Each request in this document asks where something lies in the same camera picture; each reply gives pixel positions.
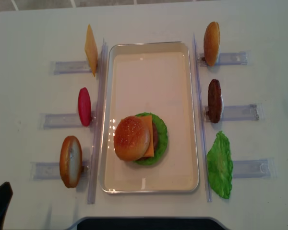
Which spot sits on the clear holder strip tomato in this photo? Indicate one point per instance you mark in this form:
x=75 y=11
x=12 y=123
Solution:
x=52 y=121

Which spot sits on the clear holder strip lettuce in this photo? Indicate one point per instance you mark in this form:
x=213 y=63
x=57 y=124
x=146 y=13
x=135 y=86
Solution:
x=263 y=168

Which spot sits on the orange cheese slice on tray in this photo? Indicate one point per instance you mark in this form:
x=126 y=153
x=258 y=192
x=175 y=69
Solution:
x=148 y=121

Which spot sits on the upright bun half left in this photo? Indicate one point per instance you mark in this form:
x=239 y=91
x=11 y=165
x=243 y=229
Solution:
x=71 y=161

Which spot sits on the clear holder strip patty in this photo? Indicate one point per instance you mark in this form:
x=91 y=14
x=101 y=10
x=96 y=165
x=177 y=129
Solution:
x=250 y=112

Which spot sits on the golden bun right one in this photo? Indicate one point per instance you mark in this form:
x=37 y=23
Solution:
x=211 y=43

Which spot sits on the golden bun one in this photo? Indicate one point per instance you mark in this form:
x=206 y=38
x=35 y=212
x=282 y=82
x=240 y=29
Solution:
x=131 y=138
x=211 y=43

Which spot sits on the brown meat patty on tray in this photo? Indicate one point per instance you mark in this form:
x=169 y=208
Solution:
x=155 y=142

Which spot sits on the black panel bottom edge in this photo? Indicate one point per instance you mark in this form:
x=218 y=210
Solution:
x=149 y=224

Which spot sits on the black object lower left corner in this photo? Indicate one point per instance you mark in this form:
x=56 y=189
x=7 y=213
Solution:
x=6 y=194

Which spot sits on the clear holder strip left bun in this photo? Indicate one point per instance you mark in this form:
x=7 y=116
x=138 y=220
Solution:
x=45 y=171

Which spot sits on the clear holder strip cheese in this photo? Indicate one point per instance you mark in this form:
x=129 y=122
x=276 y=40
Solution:
x=69 y=67

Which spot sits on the long clear rail left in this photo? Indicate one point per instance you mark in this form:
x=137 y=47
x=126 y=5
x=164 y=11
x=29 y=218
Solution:
x=99 y=123

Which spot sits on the upright orange cheese slice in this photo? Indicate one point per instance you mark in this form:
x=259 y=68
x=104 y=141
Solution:
x=91 y=50

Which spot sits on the upright green lettuce leaf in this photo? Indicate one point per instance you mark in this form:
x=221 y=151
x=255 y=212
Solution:
x=220 y=166

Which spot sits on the upright brown meat patty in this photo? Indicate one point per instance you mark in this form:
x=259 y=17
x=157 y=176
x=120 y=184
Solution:
x=214 y=101

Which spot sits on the white rectangular serving tray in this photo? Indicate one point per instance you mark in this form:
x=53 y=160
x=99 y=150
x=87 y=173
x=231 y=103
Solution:
x=154 y=78

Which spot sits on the upright red tomato slice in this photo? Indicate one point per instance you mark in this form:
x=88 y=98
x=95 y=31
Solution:
x=84 y=106

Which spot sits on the green lettuce leaf on tray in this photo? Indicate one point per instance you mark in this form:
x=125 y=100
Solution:
x=162 y=140

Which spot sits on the golden top bun one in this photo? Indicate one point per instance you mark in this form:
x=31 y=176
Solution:
x=131 y=138

